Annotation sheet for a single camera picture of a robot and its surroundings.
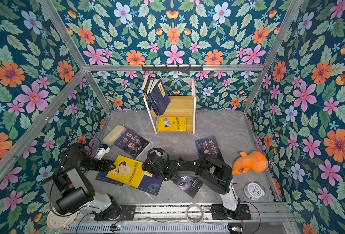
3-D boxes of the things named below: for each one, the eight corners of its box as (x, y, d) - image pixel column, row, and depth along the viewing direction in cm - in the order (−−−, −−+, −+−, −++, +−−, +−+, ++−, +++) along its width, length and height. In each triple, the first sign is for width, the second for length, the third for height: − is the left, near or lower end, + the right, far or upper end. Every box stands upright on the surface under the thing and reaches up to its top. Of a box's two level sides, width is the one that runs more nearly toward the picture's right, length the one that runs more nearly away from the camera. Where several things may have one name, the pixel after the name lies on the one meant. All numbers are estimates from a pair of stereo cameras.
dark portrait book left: (113, 144, 101) (112, 142, 99) (128, 130, 109) (127, 128, 107) (136, 159, 94) (135, 157, 92) (150, 143, 102) (149, 141, 100)
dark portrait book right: (201, 166, 92) (202, 164, 89) (194, 141, 104) (194, 138, 101) (223, 162, 94) (224, 160, 91) (213, 138, 106) (214, 135, 103)
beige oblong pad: (103, 144, 102) (100, 140, 99) (120, 126, 113) (118, 122, 109) (111, 148, 100) (108, 144, 97) (128, 129, 111) (126, 126, 107)
